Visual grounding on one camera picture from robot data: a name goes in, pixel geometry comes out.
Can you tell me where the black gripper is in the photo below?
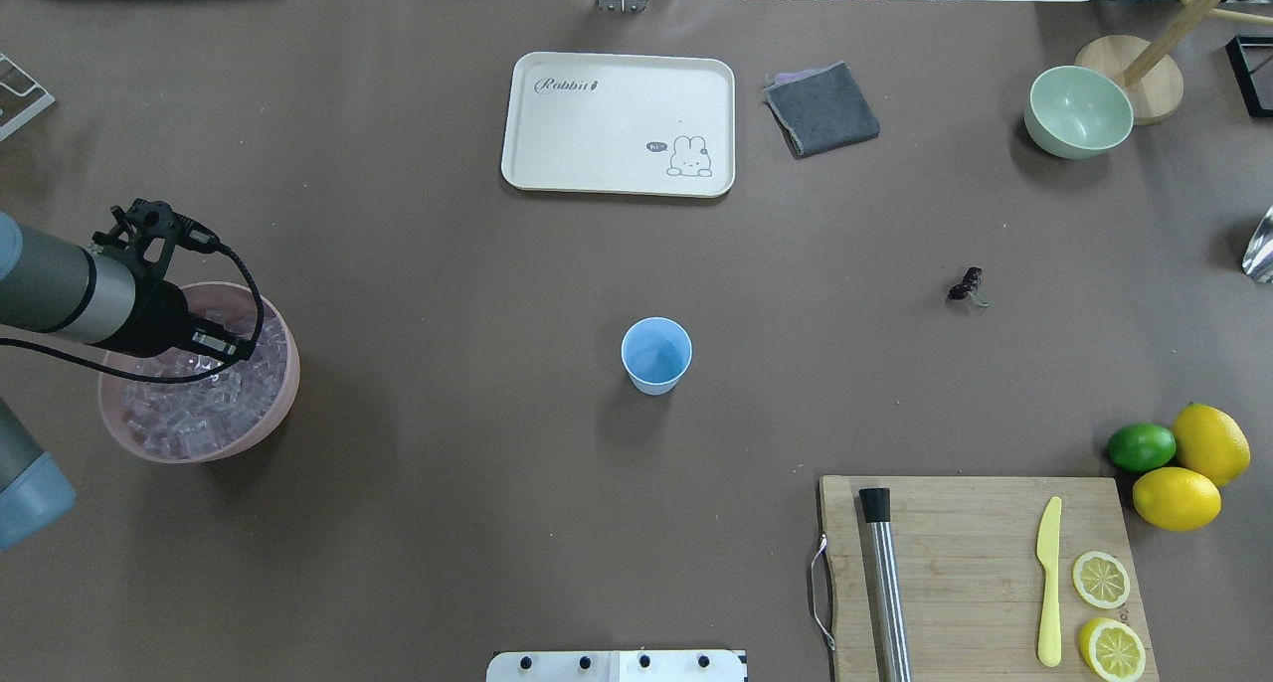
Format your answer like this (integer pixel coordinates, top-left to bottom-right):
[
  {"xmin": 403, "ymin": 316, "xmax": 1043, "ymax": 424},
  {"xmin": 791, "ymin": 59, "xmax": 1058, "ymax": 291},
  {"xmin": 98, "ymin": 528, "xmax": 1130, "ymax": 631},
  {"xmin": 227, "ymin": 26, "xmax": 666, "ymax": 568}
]
[{"xmin": 121, "ymin": 280, "xmax": 256, "ymax": 361}]

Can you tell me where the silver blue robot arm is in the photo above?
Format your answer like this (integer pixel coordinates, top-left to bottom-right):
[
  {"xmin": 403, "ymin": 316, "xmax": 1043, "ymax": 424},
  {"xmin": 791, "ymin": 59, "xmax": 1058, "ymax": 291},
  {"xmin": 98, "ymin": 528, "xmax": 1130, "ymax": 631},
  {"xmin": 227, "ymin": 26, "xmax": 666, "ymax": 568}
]
[{"xmin": 1, "ymin": 198, "xmax": 265, "ymax": 548}]

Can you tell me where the pink bowl of ice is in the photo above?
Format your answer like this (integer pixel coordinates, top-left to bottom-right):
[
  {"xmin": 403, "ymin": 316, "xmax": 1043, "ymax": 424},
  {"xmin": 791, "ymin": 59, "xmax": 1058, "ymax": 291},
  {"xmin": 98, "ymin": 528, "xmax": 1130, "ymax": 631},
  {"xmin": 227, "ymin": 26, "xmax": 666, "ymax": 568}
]
[{"xmin": 98, "ymin": 302, "xmax": 300, "ymax": 463}]

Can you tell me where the white cup rack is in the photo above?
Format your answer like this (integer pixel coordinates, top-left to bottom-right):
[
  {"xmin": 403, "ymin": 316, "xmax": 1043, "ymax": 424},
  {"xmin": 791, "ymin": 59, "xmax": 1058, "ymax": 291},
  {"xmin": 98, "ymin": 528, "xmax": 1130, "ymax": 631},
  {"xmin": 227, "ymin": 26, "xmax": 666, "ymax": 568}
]
[{"xmin": 0, "ymin": 53, "xmax": 59, "ymax": 141}]

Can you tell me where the light blue plastic cup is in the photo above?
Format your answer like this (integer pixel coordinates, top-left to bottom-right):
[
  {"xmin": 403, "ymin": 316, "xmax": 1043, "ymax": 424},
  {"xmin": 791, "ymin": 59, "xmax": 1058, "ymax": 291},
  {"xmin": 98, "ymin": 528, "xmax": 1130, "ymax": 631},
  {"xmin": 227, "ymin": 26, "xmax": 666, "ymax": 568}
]
[{"xmin": 620, "ymin": 318, "xmax": 694, "ymax": 396}]

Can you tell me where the dark cherries pair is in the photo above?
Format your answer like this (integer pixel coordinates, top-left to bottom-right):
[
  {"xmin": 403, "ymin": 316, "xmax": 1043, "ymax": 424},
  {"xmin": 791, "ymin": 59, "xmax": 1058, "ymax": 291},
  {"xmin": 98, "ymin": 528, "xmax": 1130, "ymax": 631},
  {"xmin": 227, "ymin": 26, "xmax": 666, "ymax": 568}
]
[{"xmin": 946, "ymin": 266, "xmax": 990, "ymax": 309}]

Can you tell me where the steel ice scoop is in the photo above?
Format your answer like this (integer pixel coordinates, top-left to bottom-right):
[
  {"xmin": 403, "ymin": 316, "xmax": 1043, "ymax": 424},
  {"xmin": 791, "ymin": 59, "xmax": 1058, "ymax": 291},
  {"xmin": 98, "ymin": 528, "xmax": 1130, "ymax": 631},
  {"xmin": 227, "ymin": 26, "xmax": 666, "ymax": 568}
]
[{"xmin": 1240, "ymin": 207, "xmax": 1273, "ymax": 284}]

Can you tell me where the cream rabbit serving tray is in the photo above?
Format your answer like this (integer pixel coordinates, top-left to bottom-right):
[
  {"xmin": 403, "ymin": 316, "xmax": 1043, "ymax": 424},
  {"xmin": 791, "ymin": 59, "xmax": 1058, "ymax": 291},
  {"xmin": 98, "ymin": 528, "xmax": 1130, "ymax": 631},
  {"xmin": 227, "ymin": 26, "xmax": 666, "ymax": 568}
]
[{"xmin": 500, "ymin": 51, "xmax": 736, "ymax": 198}]

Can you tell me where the grey folded cloth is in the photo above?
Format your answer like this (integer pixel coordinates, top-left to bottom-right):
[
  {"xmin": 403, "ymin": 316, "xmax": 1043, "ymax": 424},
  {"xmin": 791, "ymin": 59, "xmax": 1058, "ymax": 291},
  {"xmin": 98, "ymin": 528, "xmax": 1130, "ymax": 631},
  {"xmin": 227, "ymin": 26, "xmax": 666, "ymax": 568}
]
[{"xmin": 763, "ymin": 61, "xmax": 881, "ymax": 158}]

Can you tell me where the steel muddler black tip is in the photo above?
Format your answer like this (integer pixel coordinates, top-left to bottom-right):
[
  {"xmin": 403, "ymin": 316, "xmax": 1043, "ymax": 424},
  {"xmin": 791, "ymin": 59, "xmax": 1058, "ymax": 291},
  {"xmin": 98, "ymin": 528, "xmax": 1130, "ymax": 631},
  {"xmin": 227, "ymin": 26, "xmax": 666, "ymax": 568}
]
[{"xmin": 858, "ymin": 487, "xmax": 913, "ymax": 681}]

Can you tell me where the wooden cutting board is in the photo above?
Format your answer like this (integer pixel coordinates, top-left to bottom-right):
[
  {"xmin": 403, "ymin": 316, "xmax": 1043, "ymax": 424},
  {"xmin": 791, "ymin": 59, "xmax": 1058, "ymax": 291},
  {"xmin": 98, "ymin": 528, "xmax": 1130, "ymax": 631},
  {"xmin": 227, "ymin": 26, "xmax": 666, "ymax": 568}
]
[{"xmin": 819, "ymin": 475, "xmax": 1136, "ymax": 681}]

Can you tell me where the yellow plastic knife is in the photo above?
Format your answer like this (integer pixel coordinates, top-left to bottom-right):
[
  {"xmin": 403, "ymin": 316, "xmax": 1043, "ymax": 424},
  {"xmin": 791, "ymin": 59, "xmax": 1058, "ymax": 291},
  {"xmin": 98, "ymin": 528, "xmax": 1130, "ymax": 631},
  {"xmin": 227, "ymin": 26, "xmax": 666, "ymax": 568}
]
[{"xmin": 1035, "ymin": 496, "xmax": 1063, "ymax": 668}]

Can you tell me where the mint green bowl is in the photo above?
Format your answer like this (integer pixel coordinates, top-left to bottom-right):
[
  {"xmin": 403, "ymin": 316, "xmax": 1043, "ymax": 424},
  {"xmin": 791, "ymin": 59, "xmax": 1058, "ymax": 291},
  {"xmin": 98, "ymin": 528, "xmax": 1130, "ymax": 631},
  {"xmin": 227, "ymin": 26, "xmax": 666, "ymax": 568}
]
[{"xmin": 1023, "ymin": 66, "xmax": 1134, "ymax": 160}]

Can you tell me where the lemon slice upper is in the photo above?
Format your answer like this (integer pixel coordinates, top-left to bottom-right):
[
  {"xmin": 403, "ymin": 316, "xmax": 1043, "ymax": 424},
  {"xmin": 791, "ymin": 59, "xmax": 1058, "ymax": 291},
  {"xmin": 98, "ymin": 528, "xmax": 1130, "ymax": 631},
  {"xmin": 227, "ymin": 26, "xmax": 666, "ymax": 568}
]
[{"xmin": 1071, "ymin": 550, "xmax": 1132, "ymax": 609}]

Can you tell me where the lemon slice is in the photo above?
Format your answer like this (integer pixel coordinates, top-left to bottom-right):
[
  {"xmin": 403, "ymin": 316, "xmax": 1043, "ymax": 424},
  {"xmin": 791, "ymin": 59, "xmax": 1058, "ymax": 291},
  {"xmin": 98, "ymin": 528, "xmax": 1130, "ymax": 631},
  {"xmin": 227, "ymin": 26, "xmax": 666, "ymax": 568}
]
[
  {"xmin": 1078, "ymin": 617, "xmax": 1150, "ymax": 681},
  {"xmin": 1071, "ymin": 550, "xmax": 1132, "ymax": 609}
]

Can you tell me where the green lime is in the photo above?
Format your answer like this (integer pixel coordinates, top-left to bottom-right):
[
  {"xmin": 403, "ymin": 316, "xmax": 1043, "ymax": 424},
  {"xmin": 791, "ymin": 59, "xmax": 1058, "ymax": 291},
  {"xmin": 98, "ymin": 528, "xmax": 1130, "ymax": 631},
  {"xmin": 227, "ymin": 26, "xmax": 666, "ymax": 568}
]
[{"xmin": 1106, "ymin": 422, "xmax": 1178, "ymax": 473}]

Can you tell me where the lemon slice lower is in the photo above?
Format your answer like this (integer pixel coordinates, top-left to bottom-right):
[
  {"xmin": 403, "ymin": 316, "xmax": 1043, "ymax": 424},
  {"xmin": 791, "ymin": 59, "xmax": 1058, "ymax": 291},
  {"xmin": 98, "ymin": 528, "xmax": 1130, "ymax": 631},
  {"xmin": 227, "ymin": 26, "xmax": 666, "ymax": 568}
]
[{"xmin": 1078, "ymin": 617, "xmax": 1150, "ymax": 681}]

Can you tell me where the wooden glass drying stand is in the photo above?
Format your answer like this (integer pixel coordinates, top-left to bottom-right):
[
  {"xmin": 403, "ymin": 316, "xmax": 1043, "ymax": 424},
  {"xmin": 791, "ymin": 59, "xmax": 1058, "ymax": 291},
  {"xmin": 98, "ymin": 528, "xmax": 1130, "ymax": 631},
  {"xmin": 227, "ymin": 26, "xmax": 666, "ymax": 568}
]
[{"xmin": 1074, "ymin": 0, "xmax": 1270, "ymax": 126}]

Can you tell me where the yellow lemon near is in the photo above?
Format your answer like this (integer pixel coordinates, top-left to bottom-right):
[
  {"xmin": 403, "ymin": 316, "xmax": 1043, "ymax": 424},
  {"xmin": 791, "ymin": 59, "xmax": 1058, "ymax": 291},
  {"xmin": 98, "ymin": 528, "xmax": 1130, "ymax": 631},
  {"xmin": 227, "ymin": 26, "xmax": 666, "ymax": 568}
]
[{"xmin": 1132, "ymin": 466, "xmax": 1222, "ymax": 532}]

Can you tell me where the yellow lemon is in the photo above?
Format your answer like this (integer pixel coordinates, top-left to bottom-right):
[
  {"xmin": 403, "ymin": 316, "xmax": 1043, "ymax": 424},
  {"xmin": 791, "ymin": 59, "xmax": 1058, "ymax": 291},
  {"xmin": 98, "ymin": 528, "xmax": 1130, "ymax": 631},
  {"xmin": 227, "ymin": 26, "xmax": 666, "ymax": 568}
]
[
  {"xmin": 1132, "ymin": 466, "xmax": 1222, "ymax": 532},
  {"xmin": 1172, "ymin": 402, "xmax": 1253, "ymax": 489}
]

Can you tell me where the yellow lemon far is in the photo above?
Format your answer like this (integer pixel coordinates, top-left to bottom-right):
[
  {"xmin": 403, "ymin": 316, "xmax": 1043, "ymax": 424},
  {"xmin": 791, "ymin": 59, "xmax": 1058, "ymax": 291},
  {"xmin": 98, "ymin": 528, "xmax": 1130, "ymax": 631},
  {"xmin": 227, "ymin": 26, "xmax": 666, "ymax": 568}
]
[{"xmin": 1172, "ymin": 402, "xmax": 1253, "ymax": 489}]

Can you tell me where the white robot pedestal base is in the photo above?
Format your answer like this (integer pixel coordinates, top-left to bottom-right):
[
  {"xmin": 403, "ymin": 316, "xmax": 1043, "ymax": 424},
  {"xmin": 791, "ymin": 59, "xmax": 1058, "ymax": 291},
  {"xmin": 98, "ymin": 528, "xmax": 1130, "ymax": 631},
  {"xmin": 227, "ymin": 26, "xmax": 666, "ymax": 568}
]
[{"xmin": 485, "ymin": 649, "xmax": 749, "ymax": 681}]

